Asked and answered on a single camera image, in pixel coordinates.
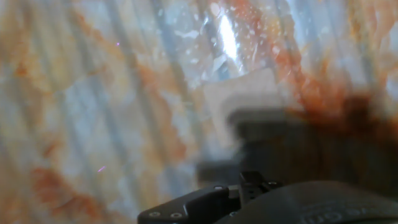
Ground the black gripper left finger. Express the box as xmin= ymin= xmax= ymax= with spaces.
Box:
xmin=238 ymin=170 xmax=266 ymax=207

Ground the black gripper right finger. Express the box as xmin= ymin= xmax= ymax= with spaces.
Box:
xmin=262 ymin=180 xmax=284 ymax=192

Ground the wooden cube block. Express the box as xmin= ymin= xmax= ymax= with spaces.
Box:
xmin=202 ymin=68 xmax=289 ymax=152

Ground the marble patterned glossy mat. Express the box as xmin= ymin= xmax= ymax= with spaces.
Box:
xmin=0 ymin=0 xmax=398 ymax=224

